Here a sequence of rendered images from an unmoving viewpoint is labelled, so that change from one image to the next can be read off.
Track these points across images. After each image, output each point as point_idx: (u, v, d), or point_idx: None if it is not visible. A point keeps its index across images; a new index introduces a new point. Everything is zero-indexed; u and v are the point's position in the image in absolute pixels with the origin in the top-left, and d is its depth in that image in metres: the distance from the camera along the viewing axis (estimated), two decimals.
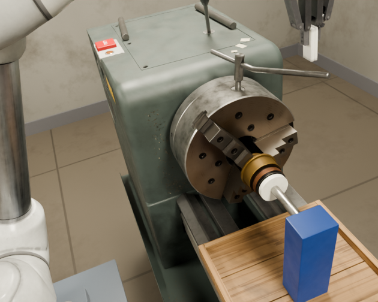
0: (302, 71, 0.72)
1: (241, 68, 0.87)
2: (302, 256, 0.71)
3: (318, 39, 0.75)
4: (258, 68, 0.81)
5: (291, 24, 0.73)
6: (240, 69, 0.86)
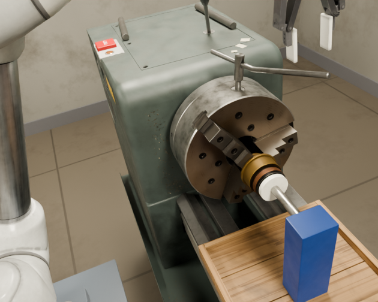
0: (302, 71, 0.72)
1: (241, 68, 0.87)
2: (302, 256, 0.71)
3: (332, 29, 0.75)
4: (258, 68, 0.81)
5: (273, 24, 0.71)
6: (240, 69, 0.86)
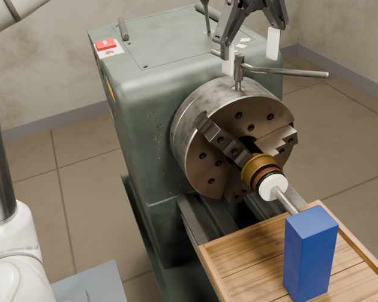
0: (302, 71, 0.72)
1: (241, 68, 0.87)
2: (302, 256, 0.71)
3: (278, 42, 0.84)
4: (258, 68, 0.81)
5: (213, 37, 0.74)
6: (240, 69, 0.86)
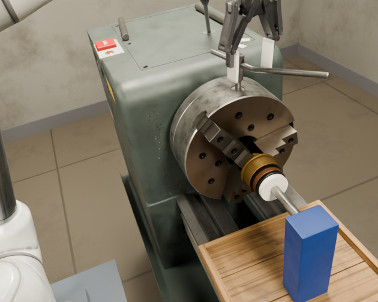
0: (302, 71, 0.72)
1: (241, 68, 0.87)
2: (302, 256, 0.71)
3: (272, 52, 0.85)
4: (258, 68, 0.81)
5: (219, 46, 0.76)
6: (240, 69, 0.86)
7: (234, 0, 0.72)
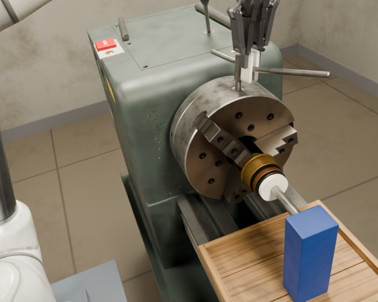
0: (302, 71, 0.72)
1: None
2: (302, 256, 0.71)
3: (258, 62, 0.84)
4: (258, 68, 0.81)
5: (234, 48, 0.79)
6: (240, 69, 0.86)
7: (234, 6, 0.73)
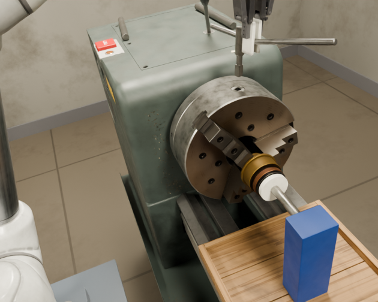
0: (306, 39, 0.68)
1: None
2: (302, 256, 0.71)
3: (260, 33, 0.80)
4: (260, 40, 0.77)
5: (235, 17, 0.75)
6: (242, 43, 0.82)
7: None
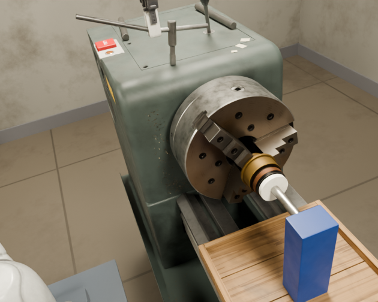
0: (101, 18, 0.89)
1: (174, 36, 0.96)
2: (302, 256, 0.71)
3: (151, 23, 0.91)
4: (147, 27, 0.94)
5: None
6: (167, 33, 0.96)
7: None
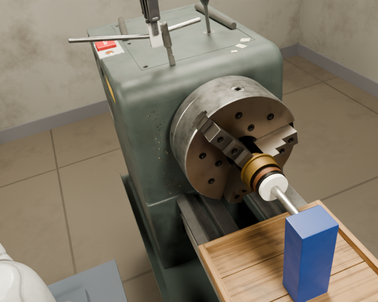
0: (92, 36, 0.90)
1: (168, 38, 0.96)
2: (302, 256, 0.71)
3: (153, 34, 0.93)
4: (140, 35, 0.94)
5: None
6: (161, 36, 0.96)
7: None
